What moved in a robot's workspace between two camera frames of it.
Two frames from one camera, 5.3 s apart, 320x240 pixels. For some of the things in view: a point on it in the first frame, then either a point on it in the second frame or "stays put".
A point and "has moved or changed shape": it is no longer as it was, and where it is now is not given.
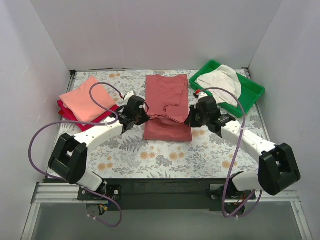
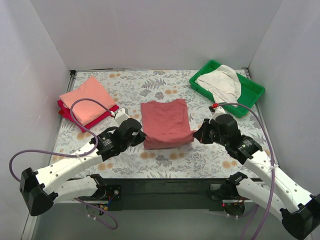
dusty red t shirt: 167,103 has moved or changed shape
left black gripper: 143,116 to 137,136
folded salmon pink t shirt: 78,101 stays put
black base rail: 153,194 stays put
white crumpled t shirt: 224,77 stays put
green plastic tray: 251,91 stays put
